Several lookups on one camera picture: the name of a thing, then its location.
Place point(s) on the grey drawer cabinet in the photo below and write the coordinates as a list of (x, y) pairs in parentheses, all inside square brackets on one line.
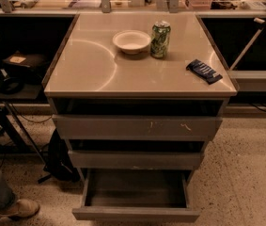
[(91, 67)]

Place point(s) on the middle grey drawer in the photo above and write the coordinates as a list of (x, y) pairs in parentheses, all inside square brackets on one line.
[(137, 154)]

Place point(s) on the grey drawer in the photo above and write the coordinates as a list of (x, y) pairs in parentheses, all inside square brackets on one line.
[(172, 120), (137, 154)]

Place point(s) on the top grey drawer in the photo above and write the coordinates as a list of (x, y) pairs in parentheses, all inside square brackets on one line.
[(172, 120)]

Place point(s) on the open bottom drawer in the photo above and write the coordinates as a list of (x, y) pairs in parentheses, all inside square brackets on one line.
[(135, 195)]

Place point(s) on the white paper bowl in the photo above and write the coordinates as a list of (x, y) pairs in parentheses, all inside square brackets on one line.
[(131, 42)]

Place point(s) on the dark blue snack packet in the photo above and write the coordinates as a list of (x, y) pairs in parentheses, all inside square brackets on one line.
[(204, 71)]

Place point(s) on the green soda can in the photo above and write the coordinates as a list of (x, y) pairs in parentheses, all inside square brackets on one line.
[(160, 37)]

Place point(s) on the black backpack on floor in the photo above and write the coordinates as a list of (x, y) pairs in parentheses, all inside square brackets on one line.
[(58, 162)]

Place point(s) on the black bag with label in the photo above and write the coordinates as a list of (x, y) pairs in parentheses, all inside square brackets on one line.
[(20, 64)]

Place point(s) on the black headphones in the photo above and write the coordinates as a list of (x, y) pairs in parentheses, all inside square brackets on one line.
[(9, 85)]

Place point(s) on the tan work boot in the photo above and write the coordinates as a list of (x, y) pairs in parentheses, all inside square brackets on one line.
[(22, 208)]

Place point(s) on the white-handled stick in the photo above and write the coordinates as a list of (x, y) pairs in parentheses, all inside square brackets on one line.
[(261, 25)]

